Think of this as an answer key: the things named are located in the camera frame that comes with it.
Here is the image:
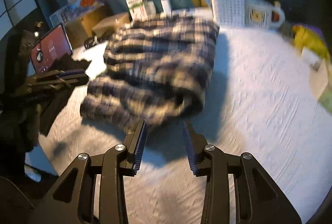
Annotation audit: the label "white printed mug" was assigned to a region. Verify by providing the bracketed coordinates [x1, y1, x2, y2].
[244, 0, 285, 29]

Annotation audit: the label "cardboard box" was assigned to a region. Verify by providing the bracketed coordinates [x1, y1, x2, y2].
[65, 5, 113, 49]

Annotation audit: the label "black coiled cable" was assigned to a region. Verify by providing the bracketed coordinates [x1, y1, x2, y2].
[83, 34, 110, 51]

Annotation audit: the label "green white milk carton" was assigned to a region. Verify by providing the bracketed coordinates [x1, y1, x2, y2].
[126, 0, 156, 21]

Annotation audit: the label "blue plaid pants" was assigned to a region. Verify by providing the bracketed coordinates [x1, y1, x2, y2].
[80, 14, 220, 134]

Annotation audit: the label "white textured table cloth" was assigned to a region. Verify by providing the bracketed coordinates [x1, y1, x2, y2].
[24, 7, 332, 224]

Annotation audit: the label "black cloth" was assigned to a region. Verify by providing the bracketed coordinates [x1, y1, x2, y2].
[47, 54, 91, 74]

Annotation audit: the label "brown lidded plastic box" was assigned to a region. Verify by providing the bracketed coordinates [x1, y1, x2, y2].
[92, 12, 130, 38]

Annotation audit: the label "yellow cloth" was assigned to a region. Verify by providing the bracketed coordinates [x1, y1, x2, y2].
[292, 25, 330, 61]

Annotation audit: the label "tablet with red screen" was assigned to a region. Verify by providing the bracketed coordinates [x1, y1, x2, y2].
[30, 24, 73, 73]

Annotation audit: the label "small white printed box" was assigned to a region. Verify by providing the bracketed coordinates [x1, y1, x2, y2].
[49, 5, 78, 27]

